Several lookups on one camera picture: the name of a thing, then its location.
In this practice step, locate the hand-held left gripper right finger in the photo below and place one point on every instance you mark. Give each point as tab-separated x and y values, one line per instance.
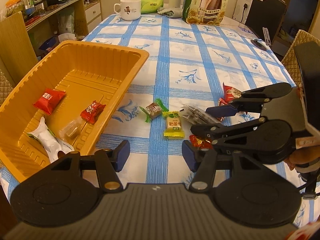
190	155

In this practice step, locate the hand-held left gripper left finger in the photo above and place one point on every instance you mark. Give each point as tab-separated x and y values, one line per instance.
122	155

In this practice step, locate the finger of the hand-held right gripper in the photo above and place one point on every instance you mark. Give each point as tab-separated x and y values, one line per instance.
222	111
225	130

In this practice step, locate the small red candy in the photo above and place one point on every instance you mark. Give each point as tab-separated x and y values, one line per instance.
200	141
92	112

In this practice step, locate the large red snack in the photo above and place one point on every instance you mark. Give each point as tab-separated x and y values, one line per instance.
231	92

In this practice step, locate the clear silver snack packet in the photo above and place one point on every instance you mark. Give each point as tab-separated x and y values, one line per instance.
197	116

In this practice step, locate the yellow green candy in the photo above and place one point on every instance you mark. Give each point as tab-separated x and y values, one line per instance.
173	125

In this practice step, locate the green brown candy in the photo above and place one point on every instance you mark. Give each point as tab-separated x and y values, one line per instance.
152	110

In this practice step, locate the clear brown candy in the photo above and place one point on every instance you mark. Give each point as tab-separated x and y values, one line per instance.
71	131

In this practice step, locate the white green long packet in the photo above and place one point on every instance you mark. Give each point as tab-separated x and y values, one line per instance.
47	140

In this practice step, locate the orange plastic tray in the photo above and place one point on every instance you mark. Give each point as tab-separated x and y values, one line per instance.
87	80

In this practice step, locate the red square snack packet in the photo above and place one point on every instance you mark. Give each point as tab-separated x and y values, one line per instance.
48	101

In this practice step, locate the person's right hand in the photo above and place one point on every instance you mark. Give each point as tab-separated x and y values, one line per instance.
305	156

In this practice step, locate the blue checked tablecloth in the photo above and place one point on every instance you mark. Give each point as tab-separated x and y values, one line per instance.
175	67

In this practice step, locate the black round disc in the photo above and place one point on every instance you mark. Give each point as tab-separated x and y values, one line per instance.
258	43

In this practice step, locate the beige quilted chair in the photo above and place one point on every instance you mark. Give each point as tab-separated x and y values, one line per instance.
290	62
3	85

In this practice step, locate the blue printed card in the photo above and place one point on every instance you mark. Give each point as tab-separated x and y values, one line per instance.
246	30

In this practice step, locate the white phone stand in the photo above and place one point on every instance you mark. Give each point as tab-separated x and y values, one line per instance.
266	36

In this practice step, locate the large sunflower seed bag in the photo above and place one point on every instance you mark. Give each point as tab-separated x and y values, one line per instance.
207	5

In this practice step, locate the black appliance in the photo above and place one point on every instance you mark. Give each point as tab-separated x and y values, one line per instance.
265	12

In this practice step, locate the grey cloth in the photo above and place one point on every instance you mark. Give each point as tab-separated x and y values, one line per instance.
172	12

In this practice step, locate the white mug with bear print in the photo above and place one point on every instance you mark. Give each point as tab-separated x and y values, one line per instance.
130	10

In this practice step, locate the wooden shelf cabinet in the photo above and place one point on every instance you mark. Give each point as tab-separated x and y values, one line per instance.
92	12

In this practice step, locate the wooden panel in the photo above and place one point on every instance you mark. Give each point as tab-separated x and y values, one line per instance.
15	47

